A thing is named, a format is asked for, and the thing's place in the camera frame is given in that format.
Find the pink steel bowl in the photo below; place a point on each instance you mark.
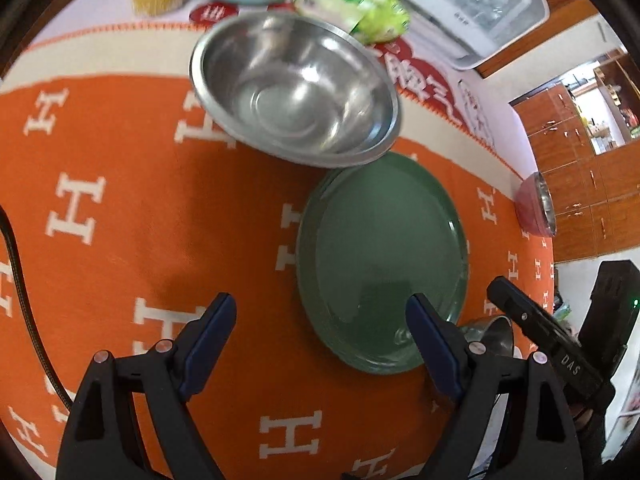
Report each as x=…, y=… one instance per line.
x=530, y=210

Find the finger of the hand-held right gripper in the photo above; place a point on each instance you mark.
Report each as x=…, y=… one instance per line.
x=525, y=315

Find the orange patterned tablecloth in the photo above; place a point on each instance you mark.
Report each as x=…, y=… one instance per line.
x=150, y=210

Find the green tissue pack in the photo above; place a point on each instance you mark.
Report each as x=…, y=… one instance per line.
x=350, y=7

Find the wooden wall cabinet with shelves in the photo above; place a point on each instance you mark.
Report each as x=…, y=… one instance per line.
x=575, y=185

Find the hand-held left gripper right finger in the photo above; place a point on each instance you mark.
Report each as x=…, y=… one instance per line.
x=432, y=350

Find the small steel bowl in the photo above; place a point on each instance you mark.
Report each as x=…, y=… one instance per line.
x=495, y=335

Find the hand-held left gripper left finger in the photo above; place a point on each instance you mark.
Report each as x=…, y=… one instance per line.
x=212, y=340

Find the large steel bowl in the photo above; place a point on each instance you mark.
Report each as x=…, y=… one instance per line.
x=290, y=85

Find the white bottle steriliser cabinet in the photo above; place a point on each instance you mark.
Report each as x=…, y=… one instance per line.
x=480, y=15

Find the green plate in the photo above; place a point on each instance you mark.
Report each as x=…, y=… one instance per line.
x=380, y=240

